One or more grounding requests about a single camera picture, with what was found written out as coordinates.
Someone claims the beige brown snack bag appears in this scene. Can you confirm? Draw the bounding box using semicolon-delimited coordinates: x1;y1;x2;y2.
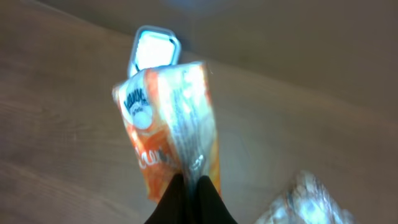
255;170;356;224

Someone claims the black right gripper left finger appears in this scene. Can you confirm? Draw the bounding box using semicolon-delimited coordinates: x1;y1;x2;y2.
145;174;187;224

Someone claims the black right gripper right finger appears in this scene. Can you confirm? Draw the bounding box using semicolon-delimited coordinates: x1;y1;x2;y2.
194;175;237;224

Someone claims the orange snack packet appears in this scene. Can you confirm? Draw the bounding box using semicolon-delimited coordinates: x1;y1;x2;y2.
112;61;221;202

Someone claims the white barcode scanner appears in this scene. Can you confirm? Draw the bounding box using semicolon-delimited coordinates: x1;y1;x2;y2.
127;25;182;78

